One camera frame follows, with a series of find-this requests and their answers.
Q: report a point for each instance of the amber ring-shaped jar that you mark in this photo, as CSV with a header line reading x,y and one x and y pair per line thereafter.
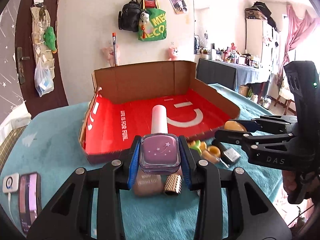
x,y
211,154

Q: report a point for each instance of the white wardrobe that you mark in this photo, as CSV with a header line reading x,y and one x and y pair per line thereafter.
x,y
261,35

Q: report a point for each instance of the door handle plate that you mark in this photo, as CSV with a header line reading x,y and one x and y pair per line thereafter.
x,y
20,68

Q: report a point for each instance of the purple nail polish bottle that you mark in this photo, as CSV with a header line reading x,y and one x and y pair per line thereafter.
x,y
159,150

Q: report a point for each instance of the gold studded cylinder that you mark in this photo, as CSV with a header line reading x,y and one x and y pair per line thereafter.
x,y
173,185

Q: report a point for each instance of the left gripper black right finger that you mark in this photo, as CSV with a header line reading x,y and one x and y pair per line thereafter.
x,y
231,205

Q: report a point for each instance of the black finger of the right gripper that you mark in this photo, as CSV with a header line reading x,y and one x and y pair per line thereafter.
x,y
271,124
276,142

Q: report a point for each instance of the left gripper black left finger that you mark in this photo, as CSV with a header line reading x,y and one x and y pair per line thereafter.
x,y
68,214

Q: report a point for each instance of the white plastic bag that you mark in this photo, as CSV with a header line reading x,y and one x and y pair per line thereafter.
x,y
43,79

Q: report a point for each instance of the cluttered side table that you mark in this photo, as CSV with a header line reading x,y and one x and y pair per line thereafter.
x,y
230,75

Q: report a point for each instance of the green tote bag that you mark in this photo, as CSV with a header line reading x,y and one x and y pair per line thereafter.
x,y
156,29

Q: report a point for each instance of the green and yellow toy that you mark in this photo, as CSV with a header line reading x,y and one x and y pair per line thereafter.
x,y
198,145

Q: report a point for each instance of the black backpack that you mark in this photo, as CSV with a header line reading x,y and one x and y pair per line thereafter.
x,y
128,18

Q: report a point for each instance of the taupe earbuds case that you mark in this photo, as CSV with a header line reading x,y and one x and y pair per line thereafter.
x,y
147,184

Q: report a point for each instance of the pink plush pig right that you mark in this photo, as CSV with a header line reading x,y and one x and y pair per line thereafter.
x,y
172,53

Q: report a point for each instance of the black nail polish bottle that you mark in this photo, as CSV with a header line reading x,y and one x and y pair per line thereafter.
x,y
228,155

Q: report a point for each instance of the white plush keychain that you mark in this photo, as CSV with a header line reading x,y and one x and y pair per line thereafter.
x,y
144,19

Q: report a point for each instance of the pink plush pig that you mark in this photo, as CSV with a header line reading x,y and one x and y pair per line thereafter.
x,y
172,53
110,56

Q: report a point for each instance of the white power bank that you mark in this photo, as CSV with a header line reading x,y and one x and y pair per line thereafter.
x,y
11,183

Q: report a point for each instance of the green plush toy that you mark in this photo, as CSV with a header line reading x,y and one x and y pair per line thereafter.
x,y
49,39

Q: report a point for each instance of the pink curtain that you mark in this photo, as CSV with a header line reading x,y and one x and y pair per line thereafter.
x,y
298,30

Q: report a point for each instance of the person's right hand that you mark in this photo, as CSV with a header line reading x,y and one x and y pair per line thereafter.
x,y
290,185

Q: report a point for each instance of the dark brown door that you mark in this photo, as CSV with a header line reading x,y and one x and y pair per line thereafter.
x,y
56,98

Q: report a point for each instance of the pink plush pig left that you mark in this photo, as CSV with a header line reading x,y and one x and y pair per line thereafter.
x,y
110,56

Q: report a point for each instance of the beige hanging door organizer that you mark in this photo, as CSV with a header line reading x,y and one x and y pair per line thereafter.
x,y
40,22

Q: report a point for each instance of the smartphone with purple screen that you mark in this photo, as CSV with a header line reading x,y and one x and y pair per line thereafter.
x,y
29,199

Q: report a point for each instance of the silver pole orange tip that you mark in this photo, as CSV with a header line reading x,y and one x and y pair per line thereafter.
x,y
115,49

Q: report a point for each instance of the wall photo poster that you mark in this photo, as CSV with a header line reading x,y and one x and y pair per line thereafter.
x,y
179,6

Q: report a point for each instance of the red cardboard box tray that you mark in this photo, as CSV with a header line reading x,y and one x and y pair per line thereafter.
x,y
147,98

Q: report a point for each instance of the red small pouch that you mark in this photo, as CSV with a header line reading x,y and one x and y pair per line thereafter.
x,y
147,4

